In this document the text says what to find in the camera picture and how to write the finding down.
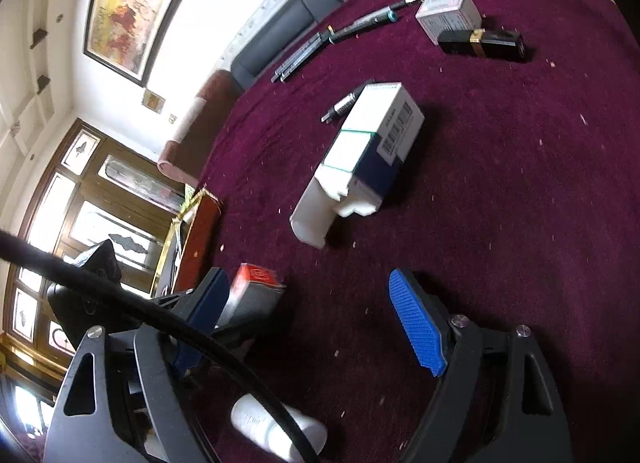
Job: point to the small grey cardboard box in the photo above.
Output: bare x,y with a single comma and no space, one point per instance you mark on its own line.
436,16

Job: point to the black pen far left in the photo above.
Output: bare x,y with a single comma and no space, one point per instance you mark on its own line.
291,59

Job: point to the black gold lipstick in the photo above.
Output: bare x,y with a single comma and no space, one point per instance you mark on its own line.
490,44

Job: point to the wooden glass door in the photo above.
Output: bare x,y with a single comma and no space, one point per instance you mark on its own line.
93,189

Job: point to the gold rimmed white tray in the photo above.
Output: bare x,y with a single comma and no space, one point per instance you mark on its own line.
183,258

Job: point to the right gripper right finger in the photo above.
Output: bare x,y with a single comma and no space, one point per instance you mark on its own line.
495,399

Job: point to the white blue medicine box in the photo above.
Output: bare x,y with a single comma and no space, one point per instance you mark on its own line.
362,162

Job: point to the framed wall painting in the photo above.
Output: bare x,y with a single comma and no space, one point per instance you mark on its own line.
125,35

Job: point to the black gold tipped pen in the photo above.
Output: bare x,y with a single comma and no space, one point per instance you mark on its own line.
307,54

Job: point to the thin silver tipped pen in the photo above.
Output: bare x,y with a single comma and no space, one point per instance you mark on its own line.
392,7

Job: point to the brown pink armchair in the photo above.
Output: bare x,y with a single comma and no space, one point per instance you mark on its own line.
184,156

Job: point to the grey red medicine box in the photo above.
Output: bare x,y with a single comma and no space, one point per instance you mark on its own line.
254,293

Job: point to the black teal tipped pen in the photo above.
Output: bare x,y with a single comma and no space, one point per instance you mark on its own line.
362,26

